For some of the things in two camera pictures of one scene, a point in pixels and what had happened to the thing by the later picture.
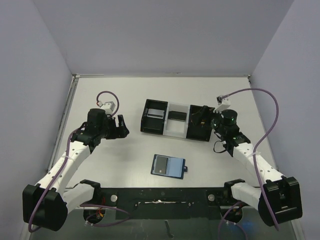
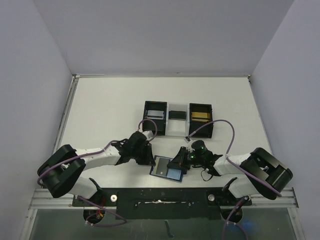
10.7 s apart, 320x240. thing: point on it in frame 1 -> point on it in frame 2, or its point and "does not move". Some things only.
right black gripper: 213,122 -> 180,160
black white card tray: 173,119 does not move
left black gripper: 116,128 -> 146,155
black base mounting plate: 165,202 does not move
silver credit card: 155,113 does not move
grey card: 161,165 does not move
